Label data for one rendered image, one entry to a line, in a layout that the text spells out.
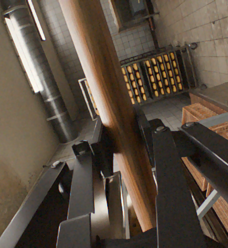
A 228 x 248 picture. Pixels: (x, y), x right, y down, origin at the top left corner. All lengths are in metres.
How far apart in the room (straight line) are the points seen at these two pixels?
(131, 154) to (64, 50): 5.16
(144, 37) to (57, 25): 2.24
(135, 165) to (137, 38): 5.04
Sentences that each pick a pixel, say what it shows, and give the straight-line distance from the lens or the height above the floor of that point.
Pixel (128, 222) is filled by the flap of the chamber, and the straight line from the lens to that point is 1.28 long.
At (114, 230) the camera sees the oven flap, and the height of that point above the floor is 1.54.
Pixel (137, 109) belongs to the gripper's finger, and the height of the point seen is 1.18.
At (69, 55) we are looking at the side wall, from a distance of 5.26.
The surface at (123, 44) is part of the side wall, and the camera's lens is 5.14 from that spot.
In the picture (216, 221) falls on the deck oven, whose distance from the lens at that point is 1.39.
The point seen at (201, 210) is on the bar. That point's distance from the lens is 0.79.
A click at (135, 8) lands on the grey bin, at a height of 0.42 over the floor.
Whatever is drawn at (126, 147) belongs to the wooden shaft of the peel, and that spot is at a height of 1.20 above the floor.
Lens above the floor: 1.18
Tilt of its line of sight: 6 degrees up
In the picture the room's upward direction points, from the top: 107 degrees counter-clockwise
